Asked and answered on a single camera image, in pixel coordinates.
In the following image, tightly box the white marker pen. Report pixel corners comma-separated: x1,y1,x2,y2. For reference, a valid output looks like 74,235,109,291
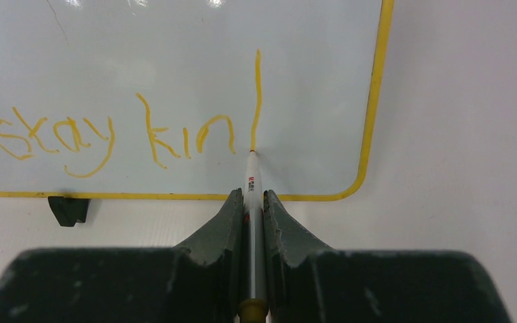
238,150,269,322

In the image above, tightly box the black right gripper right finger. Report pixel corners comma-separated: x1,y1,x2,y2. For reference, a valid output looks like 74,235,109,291
264,190,510,322

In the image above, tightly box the black left whiteboard stand foot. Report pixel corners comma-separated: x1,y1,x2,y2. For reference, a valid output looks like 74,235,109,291
47,196,91,227

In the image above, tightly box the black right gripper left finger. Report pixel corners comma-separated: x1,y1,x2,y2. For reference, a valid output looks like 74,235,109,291
0,189,242,322

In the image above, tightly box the yellow framed whiteboard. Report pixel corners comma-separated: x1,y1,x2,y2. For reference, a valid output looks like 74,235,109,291
0,1,394,201

